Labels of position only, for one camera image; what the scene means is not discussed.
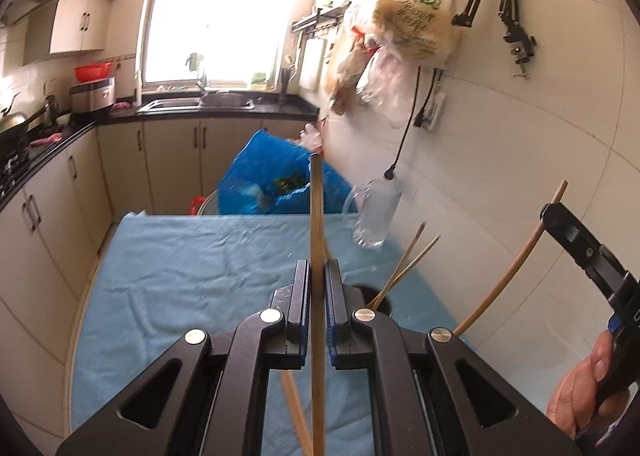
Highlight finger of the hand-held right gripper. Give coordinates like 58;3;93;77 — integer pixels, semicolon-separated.
540;203;626;304

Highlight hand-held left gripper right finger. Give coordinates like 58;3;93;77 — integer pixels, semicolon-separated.
324;260;583;456

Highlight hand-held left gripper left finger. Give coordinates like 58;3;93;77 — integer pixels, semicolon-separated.
55;260;311;456

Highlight black plastic cup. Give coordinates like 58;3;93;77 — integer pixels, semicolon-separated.
356;285;397;317

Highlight person's right hand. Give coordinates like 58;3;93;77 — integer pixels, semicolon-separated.
546;333;630;439

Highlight clear glass pitcher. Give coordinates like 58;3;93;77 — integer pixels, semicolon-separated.
342;177;404;250

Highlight blue table cloth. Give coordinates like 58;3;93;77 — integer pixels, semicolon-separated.
70;213;468;456

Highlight blue plastic bag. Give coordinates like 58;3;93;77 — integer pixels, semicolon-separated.
218;130;357;215

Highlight black kitchen countertop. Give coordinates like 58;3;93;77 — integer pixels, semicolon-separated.
0;93;320;211

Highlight beige hanging plastic bag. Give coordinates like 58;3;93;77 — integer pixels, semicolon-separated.
322;0;381;117

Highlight steel sink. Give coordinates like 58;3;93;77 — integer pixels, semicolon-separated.
139;94;255;111

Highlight white cutting board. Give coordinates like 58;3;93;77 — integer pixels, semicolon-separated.
299;36;328;89

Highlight beige lower kitchen cabinets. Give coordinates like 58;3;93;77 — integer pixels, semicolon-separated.
0;118;313;367

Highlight white printed hanging bag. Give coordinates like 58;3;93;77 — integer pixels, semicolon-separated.
372;0;463;69

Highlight steel rice cooker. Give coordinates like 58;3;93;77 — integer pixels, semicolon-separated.
69;76;117;115

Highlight kitchen window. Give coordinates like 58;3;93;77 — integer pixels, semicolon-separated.
141;0;303;89

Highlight red plastic bowl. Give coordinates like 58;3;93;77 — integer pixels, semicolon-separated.
73;62;115;83

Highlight gas stove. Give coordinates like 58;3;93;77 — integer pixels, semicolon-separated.
0;148;31;197

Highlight black wok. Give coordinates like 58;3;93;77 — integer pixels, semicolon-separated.
0;103;51;147

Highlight black power cable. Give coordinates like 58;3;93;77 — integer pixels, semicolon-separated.
384;66;423;181

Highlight white wall socket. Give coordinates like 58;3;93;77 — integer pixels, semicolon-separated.
414;88;447;133

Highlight metal wall rack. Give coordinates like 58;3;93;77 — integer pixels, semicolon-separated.
291;0;351;32

